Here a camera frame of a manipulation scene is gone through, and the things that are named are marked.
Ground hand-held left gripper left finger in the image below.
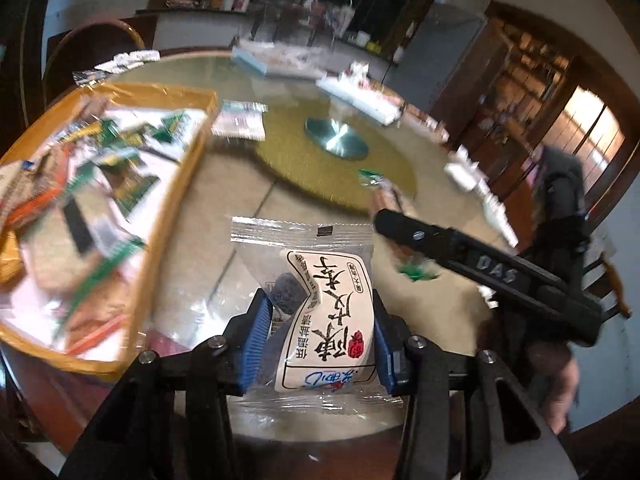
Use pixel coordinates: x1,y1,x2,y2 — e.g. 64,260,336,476
60,289,272,480

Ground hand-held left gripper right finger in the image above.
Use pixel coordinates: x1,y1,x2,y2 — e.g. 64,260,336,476
364,291,567,480

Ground silver turntable hub disc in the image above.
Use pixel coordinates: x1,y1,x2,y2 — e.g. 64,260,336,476
305,117,371,159

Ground gold glitter turntable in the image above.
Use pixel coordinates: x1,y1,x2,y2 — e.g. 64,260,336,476
249,109,419,214

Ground empty clear wrappers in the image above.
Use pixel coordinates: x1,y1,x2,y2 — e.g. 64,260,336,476
71,49,162,85

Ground small green biscuit packet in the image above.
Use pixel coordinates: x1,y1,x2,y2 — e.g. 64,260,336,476
359,167,442,282

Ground green and white granule sachet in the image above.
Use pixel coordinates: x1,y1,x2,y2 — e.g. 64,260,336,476
92,147,162,213

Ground red and blue cracker packet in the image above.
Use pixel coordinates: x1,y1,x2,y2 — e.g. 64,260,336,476
0,159,68,233

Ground dark wooden armchair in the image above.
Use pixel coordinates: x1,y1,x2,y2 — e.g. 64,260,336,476
579,237,632,317

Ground gold cardboard box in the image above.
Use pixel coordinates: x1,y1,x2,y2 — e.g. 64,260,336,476
0,82,219,379

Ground clear packet with white label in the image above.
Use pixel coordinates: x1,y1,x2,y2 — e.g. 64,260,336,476
231,216,404,412

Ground white rectangular cake tray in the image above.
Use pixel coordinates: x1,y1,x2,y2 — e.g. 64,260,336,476
316,72,404,125

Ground grey refrigerator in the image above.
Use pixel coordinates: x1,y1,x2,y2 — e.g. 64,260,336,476
384,2,489,112

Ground white tray with clear cover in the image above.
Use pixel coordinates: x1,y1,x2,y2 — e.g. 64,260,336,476
231,7,327,80

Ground person's right hand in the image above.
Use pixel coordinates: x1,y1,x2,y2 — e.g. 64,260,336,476
541,344,582,434

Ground small white sachet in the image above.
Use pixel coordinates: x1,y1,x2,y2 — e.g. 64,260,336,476
211,99,267,142

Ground crumpled tissue with cake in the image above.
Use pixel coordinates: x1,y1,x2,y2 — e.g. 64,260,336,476
339,60,372,89

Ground pile of white tissues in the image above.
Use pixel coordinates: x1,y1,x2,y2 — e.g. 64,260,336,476
444,146,519,248

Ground round-back wooden chair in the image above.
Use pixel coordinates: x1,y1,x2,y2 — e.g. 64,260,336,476
42,19,147,107

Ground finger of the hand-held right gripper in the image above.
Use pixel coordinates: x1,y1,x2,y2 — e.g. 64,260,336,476
374,208,624,347

